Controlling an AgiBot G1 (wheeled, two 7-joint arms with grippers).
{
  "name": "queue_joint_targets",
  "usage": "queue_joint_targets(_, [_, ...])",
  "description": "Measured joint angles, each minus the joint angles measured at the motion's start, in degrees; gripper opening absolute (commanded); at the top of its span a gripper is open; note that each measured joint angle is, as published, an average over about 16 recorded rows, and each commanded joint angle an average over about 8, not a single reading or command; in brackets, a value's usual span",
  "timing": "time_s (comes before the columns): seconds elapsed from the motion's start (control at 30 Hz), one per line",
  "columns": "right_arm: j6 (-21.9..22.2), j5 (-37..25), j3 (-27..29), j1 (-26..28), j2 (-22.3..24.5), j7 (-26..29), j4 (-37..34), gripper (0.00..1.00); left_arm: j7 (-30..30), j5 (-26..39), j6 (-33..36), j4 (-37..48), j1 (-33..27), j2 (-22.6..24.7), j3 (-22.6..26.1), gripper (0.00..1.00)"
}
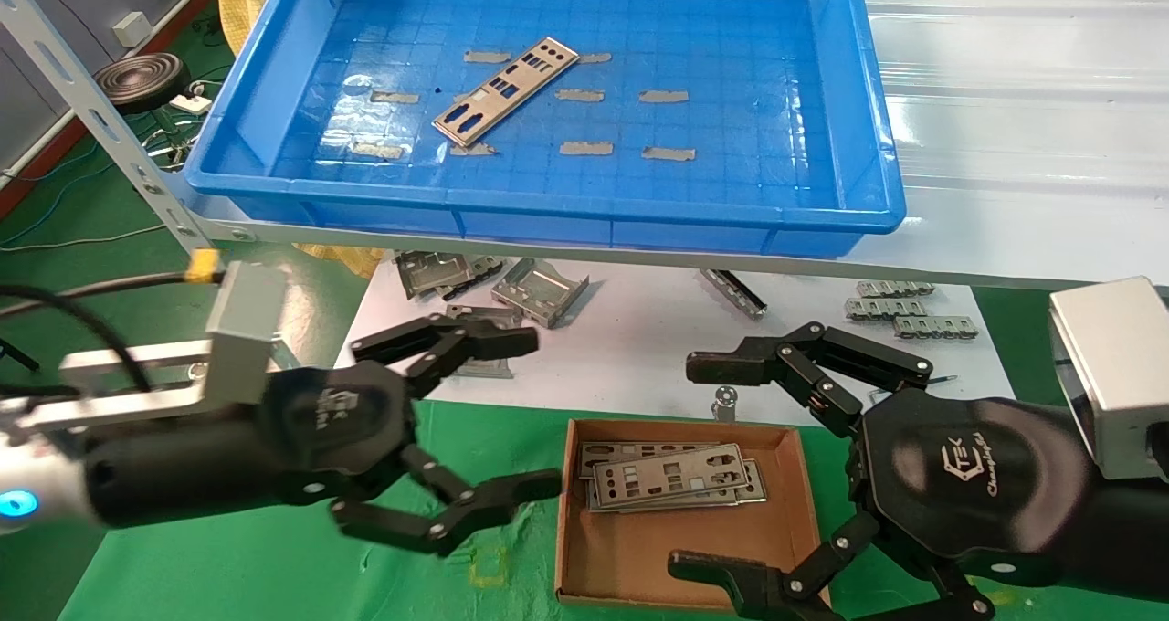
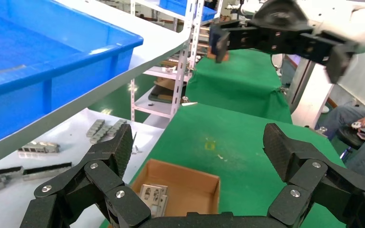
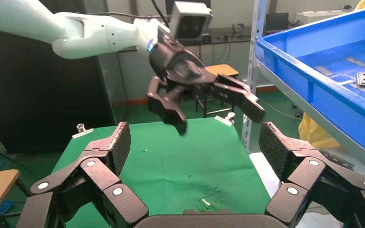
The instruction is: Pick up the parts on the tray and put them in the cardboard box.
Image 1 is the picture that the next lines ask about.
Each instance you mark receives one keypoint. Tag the grey slotted metal shelf post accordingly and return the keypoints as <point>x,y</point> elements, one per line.
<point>119,142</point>

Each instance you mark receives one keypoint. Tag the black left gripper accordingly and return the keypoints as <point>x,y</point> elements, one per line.
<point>338,429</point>

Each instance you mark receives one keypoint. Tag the folded grey metal bracket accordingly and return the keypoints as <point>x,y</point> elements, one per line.
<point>429,272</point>

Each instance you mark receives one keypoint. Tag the white power strip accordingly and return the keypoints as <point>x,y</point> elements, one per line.
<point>192,103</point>

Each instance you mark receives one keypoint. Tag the open grey metal cage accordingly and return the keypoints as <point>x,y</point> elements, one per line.
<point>539,290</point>

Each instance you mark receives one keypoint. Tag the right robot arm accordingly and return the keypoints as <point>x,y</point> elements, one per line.
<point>1132,539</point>

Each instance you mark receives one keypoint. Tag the black stand leg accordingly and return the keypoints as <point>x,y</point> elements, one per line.
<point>18,354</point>

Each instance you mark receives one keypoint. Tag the toothed grey metal strip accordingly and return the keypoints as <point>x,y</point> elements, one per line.
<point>881,308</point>
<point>936,327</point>
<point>895,288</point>

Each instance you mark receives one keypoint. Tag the shallow cardboard box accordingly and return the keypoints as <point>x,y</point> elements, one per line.
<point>676,557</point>

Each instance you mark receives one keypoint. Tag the silver camera mount bracket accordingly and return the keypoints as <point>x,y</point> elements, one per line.
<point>137,393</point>

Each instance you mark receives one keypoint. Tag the thin black rod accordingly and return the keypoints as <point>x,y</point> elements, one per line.
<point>945,380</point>

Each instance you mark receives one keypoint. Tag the white paper sheet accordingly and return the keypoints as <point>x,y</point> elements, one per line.
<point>639,356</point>

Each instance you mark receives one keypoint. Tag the narrow grey metal rail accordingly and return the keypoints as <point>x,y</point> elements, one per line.
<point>733,292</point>

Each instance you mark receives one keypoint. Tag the white wall socket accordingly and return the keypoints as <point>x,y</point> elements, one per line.
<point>132,29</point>

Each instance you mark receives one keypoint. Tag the blue plastic tray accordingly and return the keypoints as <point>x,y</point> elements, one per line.
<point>731,192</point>

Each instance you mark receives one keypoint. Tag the black round stool seat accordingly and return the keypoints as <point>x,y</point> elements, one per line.
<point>142,80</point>

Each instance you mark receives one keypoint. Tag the grey tape strip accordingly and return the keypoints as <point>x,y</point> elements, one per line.
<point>598,57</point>
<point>668,153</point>
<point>484,56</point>
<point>394,97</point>
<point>663,96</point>
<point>475,150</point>
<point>379,150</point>
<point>585,148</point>
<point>580,95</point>

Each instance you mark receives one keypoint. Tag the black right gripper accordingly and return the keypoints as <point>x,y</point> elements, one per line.
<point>968,484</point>

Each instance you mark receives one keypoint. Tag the silver binder clip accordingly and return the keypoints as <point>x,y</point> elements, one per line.
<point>724,404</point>

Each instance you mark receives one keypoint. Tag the square grey metal frame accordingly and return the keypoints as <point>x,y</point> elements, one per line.
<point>489,368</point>

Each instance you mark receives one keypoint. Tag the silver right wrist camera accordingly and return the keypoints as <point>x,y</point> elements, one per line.
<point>1110,374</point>

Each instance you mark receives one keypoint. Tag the green cloth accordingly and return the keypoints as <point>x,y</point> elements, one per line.
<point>228,575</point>

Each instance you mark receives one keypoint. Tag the flat grey metal bracket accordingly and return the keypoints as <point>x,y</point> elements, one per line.
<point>484,268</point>

